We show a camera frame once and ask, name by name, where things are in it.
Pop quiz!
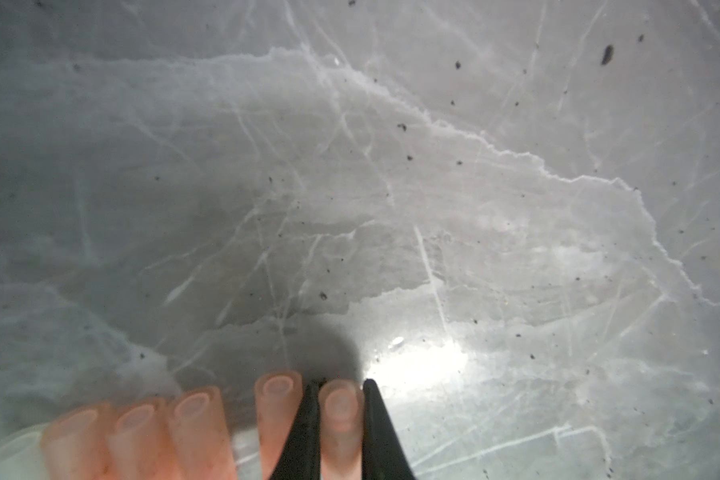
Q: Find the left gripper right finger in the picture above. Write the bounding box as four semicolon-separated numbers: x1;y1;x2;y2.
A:
362;379;415;480

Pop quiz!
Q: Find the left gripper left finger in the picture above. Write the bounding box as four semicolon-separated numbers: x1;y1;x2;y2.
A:
270;380;321;480

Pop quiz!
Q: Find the translucent orange cap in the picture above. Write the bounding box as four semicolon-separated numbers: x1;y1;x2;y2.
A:
254;370;303;479
318;379;365;479

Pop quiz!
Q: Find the translucent white cap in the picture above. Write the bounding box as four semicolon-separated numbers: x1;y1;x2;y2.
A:
0;423;50;480

